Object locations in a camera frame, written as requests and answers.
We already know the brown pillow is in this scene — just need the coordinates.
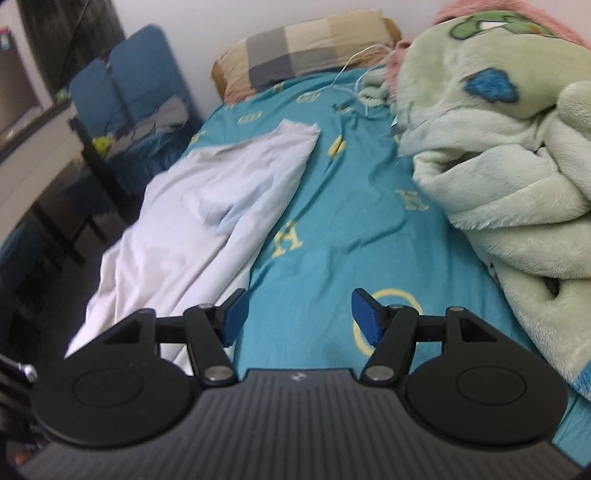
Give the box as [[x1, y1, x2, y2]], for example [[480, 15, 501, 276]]
[[211, 18, 403, 103]]

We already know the dark window with grille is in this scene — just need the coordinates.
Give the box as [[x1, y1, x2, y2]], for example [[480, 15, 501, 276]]
[[18, 0, 129, 95]]

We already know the grey cloth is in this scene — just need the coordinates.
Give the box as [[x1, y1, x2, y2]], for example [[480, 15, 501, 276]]
[[150, 98, 189, 132]]

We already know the green and pink plush blanket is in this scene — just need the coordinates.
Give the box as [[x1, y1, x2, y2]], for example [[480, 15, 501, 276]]
[[358, 0, 591, 403]]

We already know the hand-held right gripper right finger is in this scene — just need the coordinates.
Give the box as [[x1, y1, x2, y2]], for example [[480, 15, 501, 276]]
[[352, 288, 503, 386]]

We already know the white shirt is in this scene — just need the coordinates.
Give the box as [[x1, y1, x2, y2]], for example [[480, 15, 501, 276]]
[[65, 119, 321, 372]]

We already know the cardboard box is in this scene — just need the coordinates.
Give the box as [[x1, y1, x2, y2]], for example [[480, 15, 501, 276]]
[[0, 28, 47, 137]]

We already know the white desk with black legs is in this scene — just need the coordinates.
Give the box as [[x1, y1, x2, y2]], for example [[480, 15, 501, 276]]
[[0, 99, 109, 268]]

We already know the teal patterned bed sheet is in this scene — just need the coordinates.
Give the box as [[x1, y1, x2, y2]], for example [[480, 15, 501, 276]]
[[182, 67, 591, 455]]

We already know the white charging cable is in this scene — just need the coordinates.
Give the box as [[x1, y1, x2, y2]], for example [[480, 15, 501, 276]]
[[331, 44, 399, 118]]

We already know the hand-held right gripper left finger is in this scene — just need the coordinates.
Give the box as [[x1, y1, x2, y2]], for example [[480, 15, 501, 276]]
[[92, 288, 249, 387]]

